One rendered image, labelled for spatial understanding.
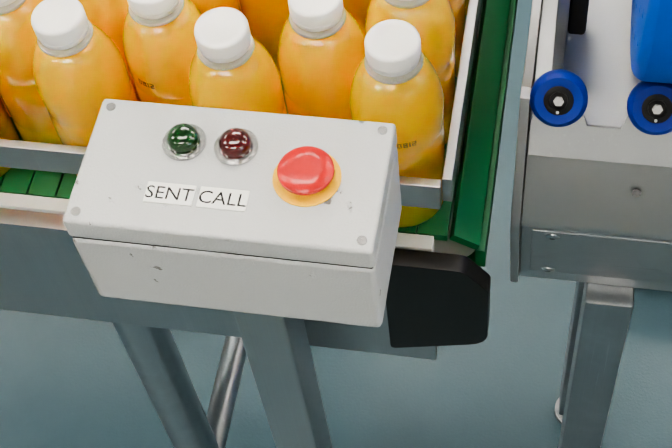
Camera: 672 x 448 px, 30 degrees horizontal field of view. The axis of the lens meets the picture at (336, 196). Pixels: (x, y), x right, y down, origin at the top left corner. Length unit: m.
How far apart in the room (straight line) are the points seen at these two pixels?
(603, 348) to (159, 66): 0.63
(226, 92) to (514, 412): 1.10
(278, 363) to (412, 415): 0.93
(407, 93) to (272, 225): 0.16
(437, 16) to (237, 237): 0.25
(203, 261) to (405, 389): 1.14
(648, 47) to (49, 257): 0.53
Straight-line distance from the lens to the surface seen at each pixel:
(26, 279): 1.16
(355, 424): 1.91
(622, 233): 1.09
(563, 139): 1.02
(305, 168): 0.78
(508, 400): 1.92
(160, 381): 1.31
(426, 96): 0.89
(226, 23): 0.89
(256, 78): 0.91
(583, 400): 1.49
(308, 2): 0.90
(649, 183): 1.05
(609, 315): 1.31
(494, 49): 1.12
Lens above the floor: 1.75
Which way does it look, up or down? 56 degrees down
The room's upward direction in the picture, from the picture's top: 9 degrees counter-clockwise
